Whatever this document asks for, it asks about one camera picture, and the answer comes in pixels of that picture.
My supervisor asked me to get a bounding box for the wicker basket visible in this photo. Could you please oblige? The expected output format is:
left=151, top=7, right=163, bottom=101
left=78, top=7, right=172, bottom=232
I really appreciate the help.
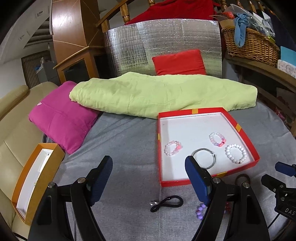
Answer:
left=221, top=27, right=280, bottom=67

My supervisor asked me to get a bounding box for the light green folded blanket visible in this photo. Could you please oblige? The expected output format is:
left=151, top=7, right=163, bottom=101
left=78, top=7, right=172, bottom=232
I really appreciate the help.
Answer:
left=69, top=72, right=257, bottom=119

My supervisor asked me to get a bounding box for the wooden shelf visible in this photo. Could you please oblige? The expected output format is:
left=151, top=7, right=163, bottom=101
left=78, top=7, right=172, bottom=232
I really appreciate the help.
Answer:
left=225, top=54, right=295, bottom=136

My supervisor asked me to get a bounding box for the wooden stair railing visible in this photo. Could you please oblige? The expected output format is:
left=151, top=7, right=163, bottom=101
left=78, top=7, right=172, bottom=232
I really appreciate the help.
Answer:
left=96, top=1, right=157, bottom=33

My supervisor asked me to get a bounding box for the red shallow cardboard tray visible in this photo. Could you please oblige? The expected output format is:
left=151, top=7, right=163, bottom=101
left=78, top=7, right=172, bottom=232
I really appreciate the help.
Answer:
left=158, top=108, right=260, bottom=187

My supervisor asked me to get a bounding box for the red cushion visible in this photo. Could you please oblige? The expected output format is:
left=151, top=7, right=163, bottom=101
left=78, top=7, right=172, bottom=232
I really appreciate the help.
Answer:
left=152, top=49, right=207, bottom=75

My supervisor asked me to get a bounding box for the purple bead bracelet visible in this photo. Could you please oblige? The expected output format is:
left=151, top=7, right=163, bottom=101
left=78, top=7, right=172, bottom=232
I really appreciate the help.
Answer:
left=195, top=202, right=207, bottom=220

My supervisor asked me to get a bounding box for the turquoise box on shelf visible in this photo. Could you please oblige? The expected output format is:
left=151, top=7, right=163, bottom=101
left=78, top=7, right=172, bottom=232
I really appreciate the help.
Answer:
left=280, top=46, right=296, bottom=66

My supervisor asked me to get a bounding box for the pink and white bead bracelet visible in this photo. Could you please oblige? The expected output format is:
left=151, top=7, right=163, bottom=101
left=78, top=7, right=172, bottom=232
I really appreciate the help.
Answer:
left=209, top=131, right=227, bottom=148

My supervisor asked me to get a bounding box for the orange cardboard box lid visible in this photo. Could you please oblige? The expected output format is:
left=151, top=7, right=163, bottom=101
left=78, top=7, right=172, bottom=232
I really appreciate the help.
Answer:
left=11, top=143, right=65, bottom=225

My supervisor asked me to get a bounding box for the magenta pillow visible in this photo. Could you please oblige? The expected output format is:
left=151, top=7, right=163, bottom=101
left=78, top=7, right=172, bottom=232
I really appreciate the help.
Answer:
left=29, top=81, right=99, bottom=154

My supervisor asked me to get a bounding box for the silver reflective insulation sheet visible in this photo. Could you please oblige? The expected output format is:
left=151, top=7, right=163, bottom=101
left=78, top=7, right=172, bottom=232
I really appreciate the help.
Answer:
left=105, top=19, right=222, bottom=77

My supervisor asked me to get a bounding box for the silver metal bangle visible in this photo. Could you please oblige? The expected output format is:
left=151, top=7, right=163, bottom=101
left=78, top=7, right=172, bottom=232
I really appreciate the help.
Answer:
left=192, top=148, right=216, bottom=170

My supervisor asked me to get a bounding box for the black hair tie with charm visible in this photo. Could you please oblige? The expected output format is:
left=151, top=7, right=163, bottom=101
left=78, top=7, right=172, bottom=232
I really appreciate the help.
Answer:
left=149, top=195, right=184, bottom=213

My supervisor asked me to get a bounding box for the blue cloth in basket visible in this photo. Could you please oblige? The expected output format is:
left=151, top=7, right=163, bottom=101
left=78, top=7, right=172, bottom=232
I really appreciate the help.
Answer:
left=234, top=14, right=249, bottom=48

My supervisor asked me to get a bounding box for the grey bed cover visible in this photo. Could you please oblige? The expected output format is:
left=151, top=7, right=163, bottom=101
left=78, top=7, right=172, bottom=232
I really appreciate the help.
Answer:
left=54, top=102, right=295, bottom=240

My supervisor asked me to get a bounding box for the red fabric behind foil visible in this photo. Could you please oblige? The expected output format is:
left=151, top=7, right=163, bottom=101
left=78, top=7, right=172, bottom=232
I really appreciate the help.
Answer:
left=125, top=0, right=216, bottom=25

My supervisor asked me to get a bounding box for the beige leather sofa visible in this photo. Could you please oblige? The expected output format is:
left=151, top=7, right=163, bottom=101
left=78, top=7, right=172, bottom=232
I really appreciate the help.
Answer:
left=0, top=82, right=57, bottom=238

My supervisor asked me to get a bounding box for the light pink bead bracelet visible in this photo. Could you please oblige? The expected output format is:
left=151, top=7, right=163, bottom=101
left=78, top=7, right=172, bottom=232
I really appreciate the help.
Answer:
left=164, top=139, right=183, bottom=156

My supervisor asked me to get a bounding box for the wooden cabinet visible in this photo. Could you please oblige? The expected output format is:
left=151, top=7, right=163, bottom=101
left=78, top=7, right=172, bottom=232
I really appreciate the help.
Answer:
left=51, top=0, right=104, bottom=83

